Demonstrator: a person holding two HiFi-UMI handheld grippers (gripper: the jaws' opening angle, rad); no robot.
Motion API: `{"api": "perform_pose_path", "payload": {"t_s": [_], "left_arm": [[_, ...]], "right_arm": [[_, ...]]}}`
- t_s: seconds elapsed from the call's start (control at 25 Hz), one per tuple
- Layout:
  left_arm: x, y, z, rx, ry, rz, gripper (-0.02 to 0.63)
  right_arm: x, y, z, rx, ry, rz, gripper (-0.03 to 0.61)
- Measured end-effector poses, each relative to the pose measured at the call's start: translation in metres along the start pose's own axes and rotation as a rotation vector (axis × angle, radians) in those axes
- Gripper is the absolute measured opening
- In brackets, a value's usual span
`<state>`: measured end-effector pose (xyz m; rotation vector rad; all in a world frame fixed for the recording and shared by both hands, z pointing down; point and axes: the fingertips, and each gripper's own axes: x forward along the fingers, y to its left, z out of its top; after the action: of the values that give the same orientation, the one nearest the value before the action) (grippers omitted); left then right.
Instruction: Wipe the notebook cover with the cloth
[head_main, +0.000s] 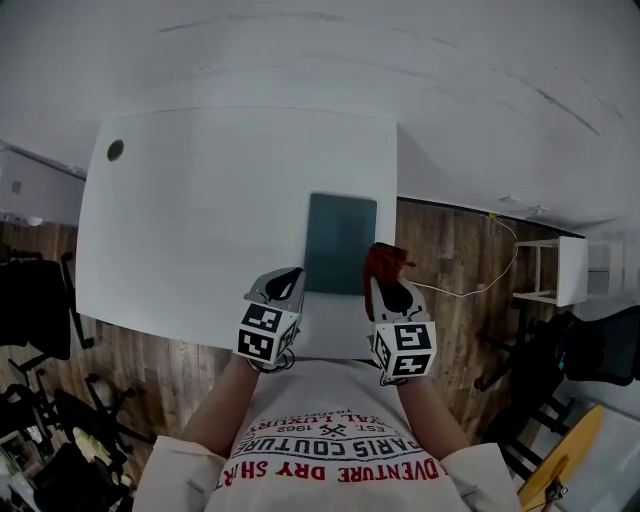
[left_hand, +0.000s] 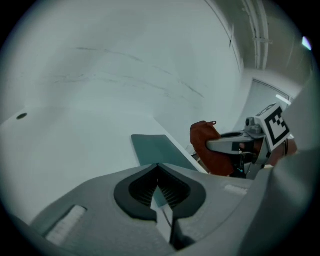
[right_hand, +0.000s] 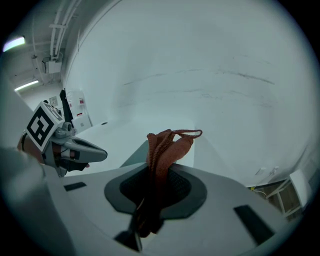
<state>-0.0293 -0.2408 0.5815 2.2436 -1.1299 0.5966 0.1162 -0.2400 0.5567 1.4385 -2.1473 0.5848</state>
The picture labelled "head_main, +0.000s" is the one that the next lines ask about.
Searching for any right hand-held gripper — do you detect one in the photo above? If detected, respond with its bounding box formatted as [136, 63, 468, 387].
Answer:
[369, 278, 439, 384]

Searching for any white table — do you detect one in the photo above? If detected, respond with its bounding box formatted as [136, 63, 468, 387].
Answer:
[74, 106, 399, 362]

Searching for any black high-back office chair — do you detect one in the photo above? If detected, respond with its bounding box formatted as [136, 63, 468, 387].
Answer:
[473, 304, 640, 482]

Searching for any white wall outlet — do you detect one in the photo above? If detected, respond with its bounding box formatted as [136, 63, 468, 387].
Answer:
[498, 195, 549, 217]

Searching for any person's right forearm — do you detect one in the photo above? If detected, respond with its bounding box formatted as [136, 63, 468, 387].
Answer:
[396, 376, 472, 462]

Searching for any white stool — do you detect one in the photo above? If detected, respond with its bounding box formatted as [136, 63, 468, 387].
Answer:
[511, 235, 589, 308]

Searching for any white floor cable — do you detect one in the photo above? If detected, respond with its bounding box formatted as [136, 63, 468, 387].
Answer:
[413, 214, 522, 300]

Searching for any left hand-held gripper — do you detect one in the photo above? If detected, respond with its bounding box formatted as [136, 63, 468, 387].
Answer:
[233, 267, 307, 365]

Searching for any person's left forearm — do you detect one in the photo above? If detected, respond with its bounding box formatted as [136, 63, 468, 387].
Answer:
[180, 357, 262, 459]

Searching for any dark grey-green notebook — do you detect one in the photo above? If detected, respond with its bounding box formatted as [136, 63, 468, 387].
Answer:
[302, 192, 379, 297]

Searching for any person's white printed shirt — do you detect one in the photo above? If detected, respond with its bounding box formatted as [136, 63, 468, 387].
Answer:
[131, 356, 524, 512]

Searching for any crumpled yellow paper bag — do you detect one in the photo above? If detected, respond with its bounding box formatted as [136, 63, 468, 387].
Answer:
[73, 426, 114, 465]

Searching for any brown red cloth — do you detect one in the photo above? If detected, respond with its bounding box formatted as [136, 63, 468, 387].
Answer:
[361, 242, 418, 322]

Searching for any round wooden table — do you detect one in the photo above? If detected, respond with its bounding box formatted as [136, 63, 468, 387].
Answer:
[516, 403, 607, 512]

